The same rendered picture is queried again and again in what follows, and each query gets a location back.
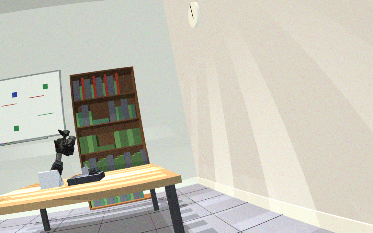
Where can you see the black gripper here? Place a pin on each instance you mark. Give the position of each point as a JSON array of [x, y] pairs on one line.
[[60, 147]]

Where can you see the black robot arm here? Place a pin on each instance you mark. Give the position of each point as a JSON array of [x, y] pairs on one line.
[[58, 165]]

